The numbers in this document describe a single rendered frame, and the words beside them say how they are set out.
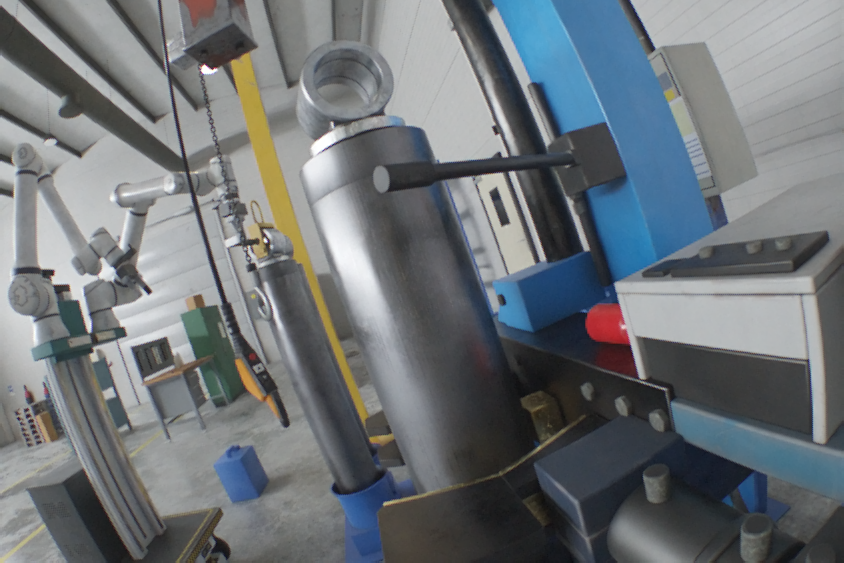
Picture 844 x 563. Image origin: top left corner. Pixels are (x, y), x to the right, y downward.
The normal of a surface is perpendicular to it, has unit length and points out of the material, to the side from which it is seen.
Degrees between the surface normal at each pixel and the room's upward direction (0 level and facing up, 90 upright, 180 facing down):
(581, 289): 90
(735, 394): 90
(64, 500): 90
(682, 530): 19
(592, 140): 90
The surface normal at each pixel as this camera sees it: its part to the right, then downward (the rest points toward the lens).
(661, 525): -0.71, -0.70
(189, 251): 0.16, -0.08
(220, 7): -0.07, 0.00
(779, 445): -0.93, 0.33
